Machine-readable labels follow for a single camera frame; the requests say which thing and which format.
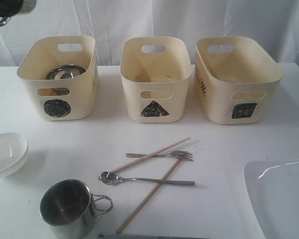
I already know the white square plate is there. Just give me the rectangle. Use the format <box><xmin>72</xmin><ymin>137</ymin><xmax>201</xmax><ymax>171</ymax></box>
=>
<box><xmin>243</xmin><ymin>160</ymin><xmax>299</xmax><ymax>239</ymax></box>

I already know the steel mug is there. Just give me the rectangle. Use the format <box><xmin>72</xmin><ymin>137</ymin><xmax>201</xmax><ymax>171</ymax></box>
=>
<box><xmin>0</xmin><ymin>0</ymin><xmax>37</xmax><ymax>27</ymax></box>
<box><xmin>39</xmin><ymin>179</ymin><xmax>114</xmax><ymax>239</ymax></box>

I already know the cream bin with triangle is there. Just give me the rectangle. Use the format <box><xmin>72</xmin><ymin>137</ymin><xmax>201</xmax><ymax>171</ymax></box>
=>
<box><xmin>120</xmin><ymin>36</ymin><xmax>192</xmax><ymax>123</ymax></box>

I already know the small steel bowl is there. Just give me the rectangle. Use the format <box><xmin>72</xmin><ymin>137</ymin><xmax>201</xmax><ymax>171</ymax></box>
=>
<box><xmin>46</xmin><ymin>64</ymin><xmax>86</xmax><ymax>80</ymax></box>

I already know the wooden chopstick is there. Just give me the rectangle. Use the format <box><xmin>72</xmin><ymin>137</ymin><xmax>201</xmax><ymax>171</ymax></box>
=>
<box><xmin>111</xmin><ymin>137</ymin><xmax>190</xmax><ymax>173</ymax></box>
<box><xmin>116</xmin><ymin>159</ymin><xmax>181</xmax><ymax>234</ymax></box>

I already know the cream bin with circle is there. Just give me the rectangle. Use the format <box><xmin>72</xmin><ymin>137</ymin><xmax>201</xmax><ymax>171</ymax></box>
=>
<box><xmin>17</xmin><ymin>35</ymin><xmax>98</xmax><ymax>121</ymax></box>

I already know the steel mug front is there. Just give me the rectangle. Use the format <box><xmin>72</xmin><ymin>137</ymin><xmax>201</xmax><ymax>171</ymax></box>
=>
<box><xmin>39</xmin><ymin>179</ymin><xmax>114</xmax><ymax>239</ymax></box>

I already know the white ceramic bowl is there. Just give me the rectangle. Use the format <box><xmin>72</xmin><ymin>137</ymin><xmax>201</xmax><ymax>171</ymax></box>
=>
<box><xmin>0</xmin><ymin>132</ymin><xmax>28</xmax><ymax>178</ymax></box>

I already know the steel spoon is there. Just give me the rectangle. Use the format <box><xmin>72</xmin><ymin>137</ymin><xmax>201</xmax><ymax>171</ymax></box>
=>
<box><xmin>99</xmin><ymin>171</ymin><xmax>196</xmax><ymax>186</ymax></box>

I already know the steel fork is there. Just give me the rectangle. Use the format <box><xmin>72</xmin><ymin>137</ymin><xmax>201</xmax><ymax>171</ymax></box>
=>
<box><xmin>126</xmin><ymin>150</ymin><xmax>193</xmax><ymax>161</ymax></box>

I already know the white backdrop curtain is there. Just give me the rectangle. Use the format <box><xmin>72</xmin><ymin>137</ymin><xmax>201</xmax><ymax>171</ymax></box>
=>
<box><xmin>0</xmin><ymin>0</ymin><xmax>299</xmax><ymax>66</ymax></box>

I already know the cream bin with square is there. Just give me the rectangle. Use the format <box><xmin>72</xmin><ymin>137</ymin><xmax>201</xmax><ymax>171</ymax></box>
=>
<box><xmin>194</xmin><ymin>36</ymin><xmax>283</xmax><ymax>124</ymax></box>

